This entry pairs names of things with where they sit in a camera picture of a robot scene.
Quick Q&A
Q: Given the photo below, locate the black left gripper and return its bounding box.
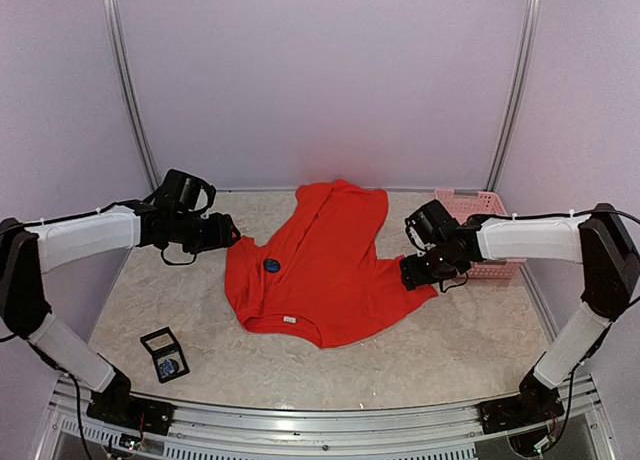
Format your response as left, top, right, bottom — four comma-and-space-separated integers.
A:
172, 212, 241, 254

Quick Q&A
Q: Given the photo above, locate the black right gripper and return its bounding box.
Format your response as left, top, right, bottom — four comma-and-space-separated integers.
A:
400, 243, 463, 290

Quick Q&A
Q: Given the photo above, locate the red t-shirt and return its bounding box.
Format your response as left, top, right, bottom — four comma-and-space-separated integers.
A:
225, 180, 438, 349

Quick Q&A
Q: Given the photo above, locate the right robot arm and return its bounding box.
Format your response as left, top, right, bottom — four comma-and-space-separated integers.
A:
399, 200, 639, 434

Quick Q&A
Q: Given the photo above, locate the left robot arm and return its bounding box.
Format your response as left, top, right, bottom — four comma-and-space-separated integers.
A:
1, 169, 241, 436

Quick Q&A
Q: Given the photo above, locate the black open brooch box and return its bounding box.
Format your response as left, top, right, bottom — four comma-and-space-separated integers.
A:
140, 327, 190, 384

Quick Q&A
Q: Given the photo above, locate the pink plastic basket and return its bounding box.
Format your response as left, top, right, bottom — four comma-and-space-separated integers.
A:
433, 189, 527, 282

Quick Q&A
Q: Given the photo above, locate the right aluminium frame post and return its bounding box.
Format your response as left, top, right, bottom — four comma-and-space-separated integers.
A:
484, 0, 542, 192

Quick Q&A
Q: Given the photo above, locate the aluminium frame post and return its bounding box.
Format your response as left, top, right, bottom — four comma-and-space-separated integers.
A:
484, 0, 542, 192
102, 0, 160, 191

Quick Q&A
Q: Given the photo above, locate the front aluminium rail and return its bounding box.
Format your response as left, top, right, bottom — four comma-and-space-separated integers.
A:
33, 376, 616, 459

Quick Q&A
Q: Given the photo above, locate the left aluminium frame post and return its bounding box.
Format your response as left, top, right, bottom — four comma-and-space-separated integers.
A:
102, 0, 160, 191

